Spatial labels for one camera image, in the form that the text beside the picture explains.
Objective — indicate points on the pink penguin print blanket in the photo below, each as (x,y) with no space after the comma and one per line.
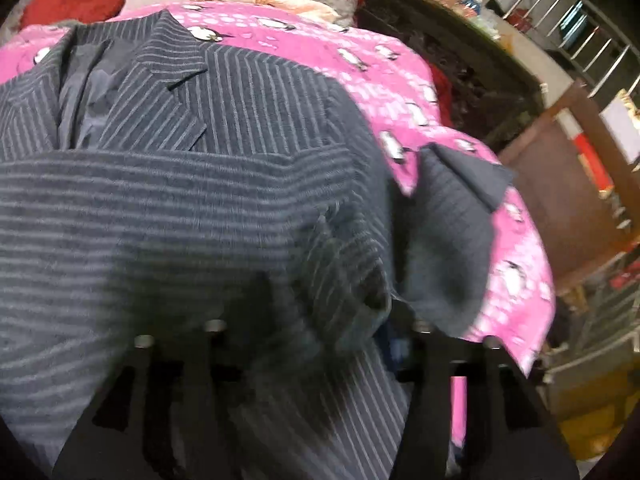
(400,100)

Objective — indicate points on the brown wooden chair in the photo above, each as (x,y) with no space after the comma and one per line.
(578,228)

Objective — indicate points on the metal rail rack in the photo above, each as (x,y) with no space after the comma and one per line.
(587,40)

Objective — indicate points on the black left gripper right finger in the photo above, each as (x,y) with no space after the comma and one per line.
(509,433)

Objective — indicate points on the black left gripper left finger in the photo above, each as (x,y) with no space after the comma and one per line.
(165,411)

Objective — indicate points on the grey pinstriped suit jacket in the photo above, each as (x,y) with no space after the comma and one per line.
(208,270)

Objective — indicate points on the dark carved wooden cabinet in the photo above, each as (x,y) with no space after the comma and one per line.
(491,96)

